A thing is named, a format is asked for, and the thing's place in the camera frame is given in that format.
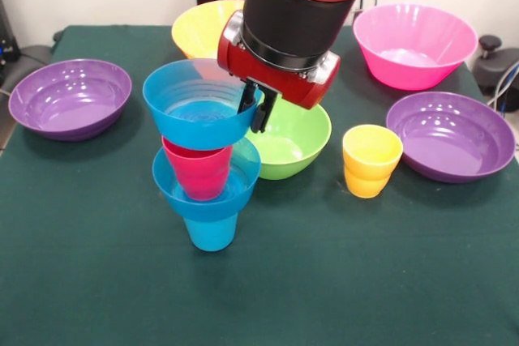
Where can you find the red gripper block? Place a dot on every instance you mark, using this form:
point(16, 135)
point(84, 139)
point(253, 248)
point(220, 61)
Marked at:
point(275, 78)

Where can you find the green plastic bowl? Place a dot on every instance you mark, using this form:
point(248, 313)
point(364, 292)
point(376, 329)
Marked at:
point(300, 139)

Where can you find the small blue plastic bowl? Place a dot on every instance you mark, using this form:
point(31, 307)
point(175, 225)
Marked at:
point(207, 208)
point(194, 131)

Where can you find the red plastic cup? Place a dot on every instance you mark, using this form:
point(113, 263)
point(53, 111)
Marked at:
point(198, 176)

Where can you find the orange plastic bowl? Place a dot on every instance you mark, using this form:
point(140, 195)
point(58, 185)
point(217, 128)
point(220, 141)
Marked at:
point(198, 30)

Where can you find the blue plastic cup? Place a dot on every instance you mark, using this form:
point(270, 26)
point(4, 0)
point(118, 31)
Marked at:
point(211, 236)

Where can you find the pink plastic bowl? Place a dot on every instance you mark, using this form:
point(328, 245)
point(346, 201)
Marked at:
point(411, 70)

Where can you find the yellow plastic cup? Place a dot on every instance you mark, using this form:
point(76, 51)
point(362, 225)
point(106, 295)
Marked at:
point(367, 180)

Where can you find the dark green tablecloth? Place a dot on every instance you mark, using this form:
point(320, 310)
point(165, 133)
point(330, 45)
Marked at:
point(259, 281)

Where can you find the purple plastic bowl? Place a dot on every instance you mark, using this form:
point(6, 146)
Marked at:
point(69, 107)
point(450, 147)

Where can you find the small black table clamp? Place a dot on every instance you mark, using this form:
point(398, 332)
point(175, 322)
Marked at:
point(58, 35)

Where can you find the grey rounded base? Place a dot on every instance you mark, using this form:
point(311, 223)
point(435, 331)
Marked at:
point(34, 58)

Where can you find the black clamp with knob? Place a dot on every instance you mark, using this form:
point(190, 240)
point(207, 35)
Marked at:
point(496, 64)

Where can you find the black equipment box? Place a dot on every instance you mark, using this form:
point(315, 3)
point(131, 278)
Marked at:
point(7, 46)

